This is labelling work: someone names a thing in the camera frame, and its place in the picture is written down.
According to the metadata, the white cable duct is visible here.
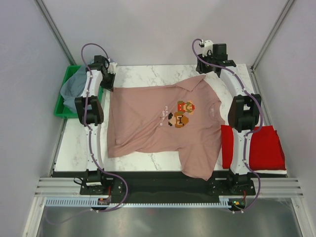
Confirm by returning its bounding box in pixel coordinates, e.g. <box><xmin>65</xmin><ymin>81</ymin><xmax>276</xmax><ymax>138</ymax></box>
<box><xmin>45</xmin><ymin>197</ymin><xmax>111</xmax><ymax>207</ymax></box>
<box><xmin>120</xmin><ymin>197</ymin><xmax>231</xmax><ymax>208</ymax></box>

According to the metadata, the green plastic bin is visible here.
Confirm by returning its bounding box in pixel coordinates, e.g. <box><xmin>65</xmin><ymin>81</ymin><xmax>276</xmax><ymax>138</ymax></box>
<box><xmin>53</xmin><ymin>65</ymin><xmax>104</xmax><ymax>120</ymax></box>

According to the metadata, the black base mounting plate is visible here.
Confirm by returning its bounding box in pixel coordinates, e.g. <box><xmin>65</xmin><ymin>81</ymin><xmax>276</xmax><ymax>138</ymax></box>
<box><xmin>79</xmin><ymin>170</ymin><xmax>255</xmax><ymax>205</ymax></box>

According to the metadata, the grey-blue t shirt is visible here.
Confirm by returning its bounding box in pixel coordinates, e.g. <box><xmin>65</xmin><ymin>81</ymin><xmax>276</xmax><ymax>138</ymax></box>
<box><xmin>60</xmin><ymin>58</ymin><xmax>114</xmax><ymax>113</ymax></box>

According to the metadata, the folded red t shirt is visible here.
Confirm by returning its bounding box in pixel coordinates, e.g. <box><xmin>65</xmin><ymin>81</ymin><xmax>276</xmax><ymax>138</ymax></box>
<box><xmin>221</xmin><ymin>125</ymin><xmax>286</xmax><ymax>171</ymax></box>

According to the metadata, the aluminium rail frame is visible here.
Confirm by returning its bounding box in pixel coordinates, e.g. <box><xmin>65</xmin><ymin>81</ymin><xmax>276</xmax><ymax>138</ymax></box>
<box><xmin>22</xmin><ymin>172</ymin><xmax>303</xmax><ymax>237</ymax></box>

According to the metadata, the pink t shirt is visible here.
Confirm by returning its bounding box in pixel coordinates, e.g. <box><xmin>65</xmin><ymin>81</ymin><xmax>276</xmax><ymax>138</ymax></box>
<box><xmin>107</xmin><ymin>75</ymin><xmax>225</xmax><ymax>180</ymax></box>

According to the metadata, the right white cable duct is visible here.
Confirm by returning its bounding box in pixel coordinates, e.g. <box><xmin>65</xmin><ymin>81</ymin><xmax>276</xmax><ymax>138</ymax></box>
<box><xmin>120</xmin><ymin>197</ymin><xmax>231</xmax><ymax>208</ymax></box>

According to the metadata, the left aluminium corner post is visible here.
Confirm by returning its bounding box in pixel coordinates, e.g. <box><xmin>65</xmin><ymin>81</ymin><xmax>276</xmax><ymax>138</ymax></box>
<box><xmin>34</xmin><ymin>0</ymin><xmax>76</xmax><ymax>65</ymax></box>

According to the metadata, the right aluminium corner post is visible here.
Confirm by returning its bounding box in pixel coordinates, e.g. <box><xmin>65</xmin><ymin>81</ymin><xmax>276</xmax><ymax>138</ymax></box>
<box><xmin>249</xmin><ymin>0</ymin><xmax>296</xmax><ymax>73</ymax></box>

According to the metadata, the aluminium corner post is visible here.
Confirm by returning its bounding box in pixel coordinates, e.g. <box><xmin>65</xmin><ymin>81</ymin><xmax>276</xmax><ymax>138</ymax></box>
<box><xmin>34</xmin><ymin>0</ymin><xmax>76</xmax><ymax>65</ymax></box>
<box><xmin>249</xmin><ymin>0</ymin><xmax>296</xmax><ymax>73</ymax></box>

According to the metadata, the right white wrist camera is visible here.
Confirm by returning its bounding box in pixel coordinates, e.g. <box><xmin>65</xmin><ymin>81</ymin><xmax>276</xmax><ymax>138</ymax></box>
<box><xmin>199</xmin><ymin>40</ymin><xmax>214</xmax><ymax>57</ymax></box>

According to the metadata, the left white cable duct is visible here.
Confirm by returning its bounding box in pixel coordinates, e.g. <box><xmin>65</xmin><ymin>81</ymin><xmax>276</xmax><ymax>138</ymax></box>
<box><xmin>45</xmin><ymin>197</ymin><xmax>111</xmax><ymax>207</ymax></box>

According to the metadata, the folded white t shirt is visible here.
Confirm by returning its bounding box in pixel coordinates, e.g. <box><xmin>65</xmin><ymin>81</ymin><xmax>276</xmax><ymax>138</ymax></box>
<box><xmin>255</xmin><ymin>170</ymin><xmax>287</xmax><ymax>175</ymax></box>

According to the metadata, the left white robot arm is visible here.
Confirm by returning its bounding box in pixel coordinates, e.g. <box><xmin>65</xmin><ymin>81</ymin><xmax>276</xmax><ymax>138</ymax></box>
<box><xmin>74</xmin><ymin>55</ymin><xmax>126</xmax><ymax>196</ymax></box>

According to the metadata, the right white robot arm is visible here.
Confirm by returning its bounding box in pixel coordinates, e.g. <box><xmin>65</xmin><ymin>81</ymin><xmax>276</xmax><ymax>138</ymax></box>
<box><xmin>192</xmin><ymin>39</ymin><xmax>263</xmax><ymax>196</ymax></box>

